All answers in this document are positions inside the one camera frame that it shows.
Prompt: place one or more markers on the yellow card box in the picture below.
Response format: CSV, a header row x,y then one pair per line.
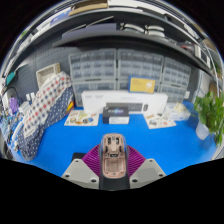
x,y
142,85

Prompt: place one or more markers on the small black box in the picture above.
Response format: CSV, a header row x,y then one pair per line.
x,y
115,116

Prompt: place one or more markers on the pink translucent computer mouse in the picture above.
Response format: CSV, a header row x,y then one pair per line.
x,y
114,156

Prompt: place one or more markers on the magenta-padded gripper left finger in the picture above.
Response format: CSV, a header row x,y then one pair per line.
x,y
81,173

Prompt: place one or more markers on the white and blue tissue box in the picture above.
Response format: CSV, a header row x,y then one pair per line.
x,y
178,113

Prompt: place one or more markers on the dotted patterned cloth bag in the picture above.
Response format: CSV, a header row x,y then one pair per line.
x,y
43,113

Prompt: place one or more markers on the white keyboard packaging box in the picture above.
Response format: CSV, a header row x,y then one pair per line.
x,y
96,103

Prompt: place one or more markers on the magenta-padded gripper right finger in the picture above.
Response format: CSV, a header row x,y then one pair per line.
x,y
145,171

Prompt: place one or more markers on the green plant in white pot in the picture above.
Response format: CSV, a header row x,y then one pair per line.
x,y
210,115

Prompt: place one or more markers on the black overhead shelf unit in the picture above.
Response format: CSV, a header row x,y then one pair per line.
x,y
126,41

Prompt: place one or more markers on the sticker sheet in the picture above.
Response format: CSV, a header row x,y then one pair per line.
x,y
81,118
160,121

